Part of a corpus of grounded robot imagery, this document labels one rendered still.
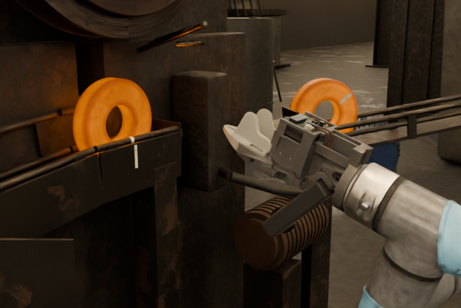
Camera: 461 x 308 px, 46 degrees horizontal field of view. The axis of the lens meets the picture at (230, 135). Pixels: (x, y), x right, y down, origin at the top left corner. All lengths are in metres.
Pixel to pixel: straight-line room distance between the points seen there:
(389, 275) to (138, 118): 0.51
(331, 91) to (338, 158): 0.50
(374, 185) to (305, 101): 0.52
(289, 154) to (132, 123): 0.35
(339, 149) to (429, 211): 0.13
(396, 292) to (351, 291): 1.25
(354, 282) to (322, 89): 0.98
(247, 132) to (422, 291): 0.30
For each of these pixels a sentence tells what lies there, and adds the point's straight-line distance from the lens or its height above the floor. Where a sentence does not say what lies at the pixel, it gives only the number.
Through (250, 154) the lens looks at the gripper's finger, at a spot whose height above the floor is 0.73.
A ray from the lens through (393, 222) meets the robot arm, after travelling 0.65.
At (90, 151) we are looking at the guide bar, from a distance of 0.86.
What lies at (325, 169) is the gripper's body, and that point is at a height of 0.72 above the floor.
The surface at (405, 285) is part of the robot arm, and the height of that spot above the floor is 0.61.
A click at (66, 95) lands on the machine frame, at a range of 0.94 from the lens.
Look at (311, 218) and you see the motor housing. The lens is 1.16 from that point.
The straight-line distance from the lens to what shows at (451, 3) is 3.50.
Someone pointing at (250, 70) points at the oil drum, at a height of 0.54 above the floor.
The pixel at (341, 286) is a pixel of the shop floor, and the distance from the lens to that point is 1.96.
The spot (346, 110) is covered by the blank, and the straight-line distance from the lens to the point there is 1.20.
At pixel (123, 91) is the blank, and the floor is 0.79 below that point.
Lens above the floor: 0.92
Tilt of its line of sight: 13 degrees down
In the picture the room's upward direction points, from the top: straight up
